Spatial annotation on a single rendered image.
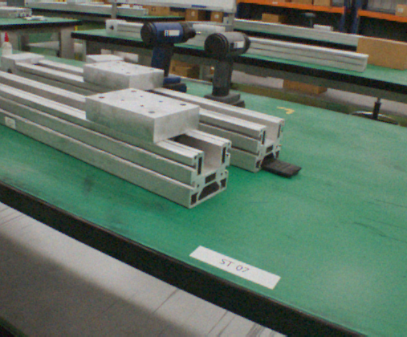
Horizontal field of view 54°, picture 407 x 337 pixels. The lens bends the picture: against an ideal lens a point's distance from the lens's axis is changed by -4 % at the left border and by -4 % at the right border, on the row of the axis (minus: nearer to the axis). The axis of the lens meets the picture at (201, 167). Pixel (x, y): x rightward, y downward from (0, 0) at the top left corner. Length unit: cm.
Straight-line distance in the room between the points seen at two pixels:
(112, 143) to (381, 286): 45
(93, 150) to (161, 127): 16
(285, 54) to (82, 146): 176
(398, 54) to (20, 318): 235
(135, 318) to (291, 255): 77
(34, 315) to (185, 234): 80
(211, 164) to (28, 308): 82
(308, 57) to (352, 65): 24
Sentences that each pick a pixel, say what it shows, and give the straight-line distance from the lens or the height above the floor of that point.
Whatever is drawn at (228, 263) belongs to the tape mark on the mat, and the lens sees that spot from 52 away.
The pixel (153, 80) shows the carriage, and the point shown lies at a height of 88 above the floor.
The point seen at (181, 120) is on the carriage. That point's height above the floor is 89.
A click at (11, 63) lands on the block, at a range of 133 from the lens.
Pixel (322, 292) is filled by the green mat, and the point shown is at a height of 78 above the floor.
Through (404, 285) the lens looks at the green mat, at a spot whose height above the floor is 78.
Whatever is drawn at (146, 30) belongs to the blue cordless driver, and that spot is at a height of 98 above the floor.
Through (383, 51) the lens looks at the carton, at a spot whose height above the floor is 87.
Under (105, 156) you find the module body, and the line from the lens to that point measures 72.
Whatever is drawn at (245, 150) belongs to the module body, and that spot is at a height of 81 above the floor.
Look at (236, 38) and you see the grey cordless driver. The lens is 102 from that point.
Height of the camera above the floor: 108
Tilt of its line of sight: 23 degrees down
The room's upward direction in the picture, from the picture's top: 5 degrees clockwise
